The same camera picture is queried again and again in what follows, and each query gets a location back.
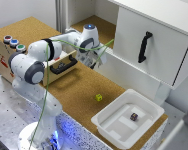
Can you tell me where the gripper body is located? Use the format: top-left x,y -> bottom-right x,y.
80,43 -> 108,69

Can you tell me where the yellow block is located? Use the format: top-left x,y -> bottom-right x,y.
95,93 -> 104,102

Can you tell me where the purple block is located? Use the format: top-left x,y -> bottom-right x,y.
129,112 -> 139,122

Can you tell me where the wooden drawer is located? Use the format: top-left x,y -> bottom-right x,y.
42,49 -> 79,86

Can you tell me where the white cabinet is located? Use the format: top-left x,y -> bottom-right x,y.
65,0 -> 188,108

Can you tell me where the white sliding door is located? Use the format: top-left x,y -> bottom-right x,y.
112,6 -> 188,90

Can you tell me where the white plastic box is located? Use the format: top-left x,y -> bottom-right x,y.
90,88 -> 166,150

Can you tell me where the wooden drawer box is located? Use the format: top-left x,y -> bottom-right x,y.
0,16 -> 68,85

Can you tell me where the green button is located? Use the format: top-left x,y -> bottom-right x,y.
15,43 -> 27,54

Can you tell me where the blue button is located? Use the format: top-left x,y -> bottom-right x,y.
9,38 -> 20,48

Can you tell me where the red button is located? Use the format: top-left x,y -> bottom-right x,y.
3,34 -> 13,45

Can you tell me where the black drawer handle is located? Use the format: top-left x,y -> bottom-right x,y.
48,54 -> 79,75

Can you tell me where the black door handle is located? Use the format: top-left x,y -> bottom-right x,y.
137,30 -> 154,64

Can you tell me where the green cable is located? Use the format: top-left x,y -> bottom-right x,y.
27,37 -> 115,150

